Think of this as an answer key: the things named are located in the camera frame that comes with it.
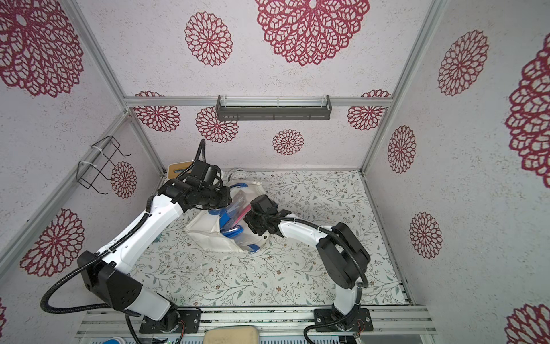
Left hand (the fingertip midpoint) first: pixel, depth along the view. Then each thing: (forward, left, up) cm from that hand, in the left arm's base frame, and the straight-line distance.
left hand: (232, 201), depth 78 cm
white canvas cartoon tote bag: (-6, +12, -12) cm, 18 cm away
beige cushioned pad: (-39, -1, -19) cm, 43 cm away
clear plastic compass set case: (+9, +2, -17) cm, 19 cm away
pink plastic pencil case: (+9, -2, -20) cm, 22 cm away
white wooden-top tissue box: (+35, +39, -19) cm, 56 cm away
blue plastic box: (-4, +3, -17) cm, 18 cm away
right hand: (+1, -1, -11) cm, 12 cm away
